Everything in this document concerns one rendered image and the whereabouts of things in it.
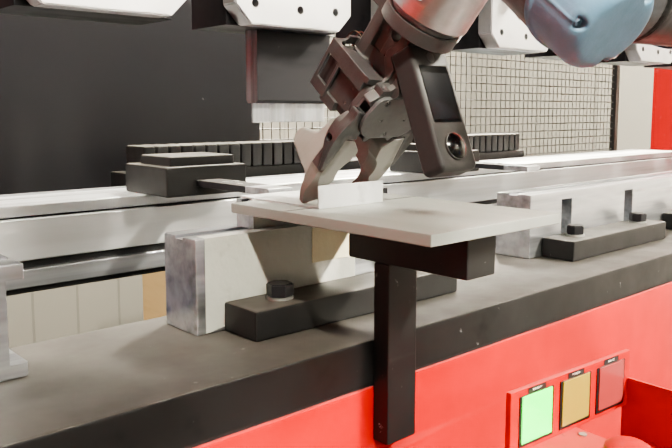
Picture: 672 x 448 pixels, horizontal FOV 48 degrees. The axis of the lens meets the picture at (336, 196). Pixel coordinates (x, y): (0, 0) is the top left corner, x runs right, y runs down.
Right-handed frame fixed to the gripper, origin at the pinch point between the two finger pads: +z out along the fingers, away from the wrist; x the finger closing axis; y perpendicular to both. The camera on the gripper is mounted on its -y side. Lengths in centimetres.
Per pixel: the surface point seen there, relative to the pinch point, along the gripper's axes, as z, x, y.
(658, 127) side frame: 41, -216, 52
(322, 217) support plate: -3.7, 7.6, -5.5
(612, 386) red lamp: 2.8, -21.4, -27.4
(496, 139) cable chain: 28, -91, 36
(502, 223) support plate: -11.7, -1.4, -14.9
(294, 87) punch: -3.1, -1.3, 13.2
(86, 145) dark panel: 36, 0, 47
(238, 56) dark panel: 25, -30, 57
